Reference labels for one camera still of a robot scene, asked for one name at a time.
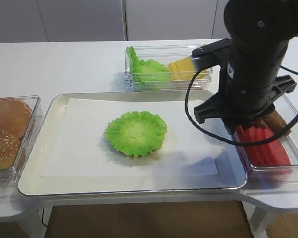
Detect green lettuce leaves in container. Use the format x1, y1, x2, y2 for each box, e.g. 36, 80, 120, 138
127, 47, 171, 82

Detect yellow cheese slice stack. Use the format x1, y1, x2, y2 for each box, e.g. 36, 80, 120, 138
168, 57, 196, 81

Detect black cable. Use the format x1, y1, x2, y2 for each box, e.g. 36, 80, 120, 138
184, 34, 298, 147

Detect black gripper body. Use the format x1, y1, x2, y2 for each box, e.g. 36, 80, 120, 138
218, 39, 289, 135

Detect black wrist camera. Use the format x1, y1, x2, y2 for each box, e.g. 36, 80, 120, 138
191, 37, 231, 71

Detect white paper sheet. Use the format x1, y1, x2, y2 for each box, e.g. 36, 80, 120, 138
41, 99, 219, 178

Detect sesame bun top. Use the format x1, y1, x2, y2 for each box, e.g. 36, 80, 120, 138
0, 129, 20, 170

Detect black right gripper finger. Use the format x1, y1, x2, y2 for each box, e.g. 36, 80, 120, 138
270, 75, 297, 103

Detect clear patty and tomato container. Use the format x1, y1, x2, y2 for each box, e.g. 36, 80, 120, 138
212, 96, 298, 186

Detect clear lettuce and cheese container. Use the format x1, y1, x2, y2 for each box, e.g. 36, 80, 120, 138
125, 44, 201, 92

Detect red tomato slice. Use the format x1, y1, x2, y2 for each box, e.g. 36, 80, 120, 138
244, 126, 264, 167
261, 129, 291, 166
236, 126, 260, 166
254, 127, 273, 167

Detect white serving tray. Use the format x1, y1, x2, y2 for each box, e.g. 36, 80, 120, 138
18, 91, 247, 196

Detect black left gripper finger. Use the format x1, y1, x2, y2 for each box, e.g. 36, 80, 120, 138
194, 92, 224, 124

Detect flat brown bun bottom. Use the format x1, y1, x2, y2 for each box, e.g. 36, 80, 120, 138
0, 98, 32, 138

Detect green lettuce leaf on tray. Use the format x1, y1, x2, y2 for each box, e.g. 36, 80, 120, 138
104, 111, 167, 157

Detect clear bun container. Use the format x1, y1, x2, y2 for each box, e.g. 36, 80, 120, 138
0, 95, 43, 187

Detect leaning yellow cheese slice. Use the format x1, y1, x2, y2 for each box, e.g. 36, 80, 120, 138
172, 56, 197, 72

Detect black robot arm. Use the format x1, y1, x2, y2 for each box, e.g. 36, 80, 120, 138
191, 0, 298, 134

